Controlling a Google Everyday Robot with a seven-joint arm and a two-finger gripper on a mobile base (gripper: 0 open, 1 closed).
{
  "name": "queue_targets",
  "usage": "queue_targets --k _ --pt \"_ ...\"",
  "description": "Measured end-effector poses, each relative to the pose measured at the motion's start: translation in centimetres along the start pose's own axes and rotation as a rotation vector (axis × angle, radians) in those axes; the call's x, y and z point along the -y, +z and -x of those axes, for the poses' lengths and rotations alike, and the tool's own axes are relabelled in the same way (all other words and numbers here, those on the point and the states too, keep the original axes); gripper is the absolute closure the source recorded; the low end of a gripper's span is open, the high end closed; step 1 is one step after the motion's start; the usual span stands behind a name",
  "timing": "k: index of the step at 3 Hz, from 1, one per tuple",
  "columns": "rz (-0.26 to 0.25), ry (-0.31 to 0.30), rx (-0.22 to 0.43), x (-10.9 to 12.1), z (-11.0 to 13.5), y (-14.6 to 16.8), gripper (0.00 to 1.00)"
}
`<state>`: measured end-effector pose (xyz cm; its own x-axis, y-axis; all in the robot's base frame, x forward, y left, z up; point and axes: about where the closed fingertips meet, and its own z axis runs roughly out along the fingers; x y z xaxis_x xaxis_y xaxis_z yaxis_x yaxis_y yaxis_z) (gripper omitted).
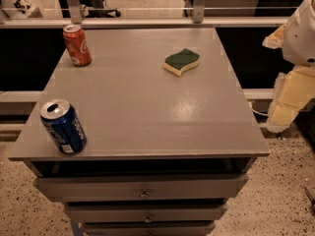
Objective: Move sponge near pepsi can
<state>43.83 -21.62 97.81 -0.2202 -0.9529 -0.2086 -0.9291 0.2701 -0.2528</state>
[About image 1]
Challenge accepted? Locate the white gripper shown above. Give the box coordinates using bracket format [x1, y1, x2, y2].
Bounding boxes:
[262, 0, 315, 133]

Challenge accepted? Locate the green and yellow sponge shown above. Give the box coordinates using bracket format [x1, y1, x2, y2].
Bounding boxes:
[163, 48, 200, 77]

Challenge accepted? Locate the orange soda can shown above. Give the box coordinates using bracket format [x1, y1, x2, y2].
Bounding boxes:
[63, 25, 92, 66]

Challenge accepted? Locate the blue pepsi can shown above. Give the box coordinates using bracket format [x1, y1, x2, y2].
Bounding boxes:
[40, 98, 87, 154]

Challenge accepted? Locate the top grey drawer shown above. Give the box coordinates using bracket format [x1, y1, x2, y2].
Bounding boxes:
[33, 173, 248, 203]

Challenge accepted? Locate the grey drawer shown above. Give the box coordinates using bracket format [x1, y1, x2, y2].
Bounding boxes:
[33, 173, 248, 203]
[84, 221, 215, 236]
[65, 204, 227, 223]

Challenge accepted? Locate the grey drawer cabinet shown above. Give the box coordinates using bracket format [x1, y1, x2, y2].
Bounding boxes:
[7, 28, 271, 236]

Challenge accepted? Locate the metal window railing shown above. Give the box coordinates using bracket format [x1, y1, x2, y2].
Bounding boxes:
[0, 0, 288, 29]

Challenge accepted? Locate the middle grey drawer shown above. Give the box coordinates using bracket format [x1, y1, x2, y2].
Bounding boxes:
[65, 204, 227, 223]

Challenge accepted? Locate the bottom grey drawer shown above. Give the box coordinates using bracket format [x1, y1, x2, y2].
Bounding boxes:
[84, 221, 215, 236]

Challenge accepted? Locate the white cable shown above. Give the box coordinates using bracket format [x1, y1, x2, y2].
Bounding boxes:
[249, 101, 270, 118]

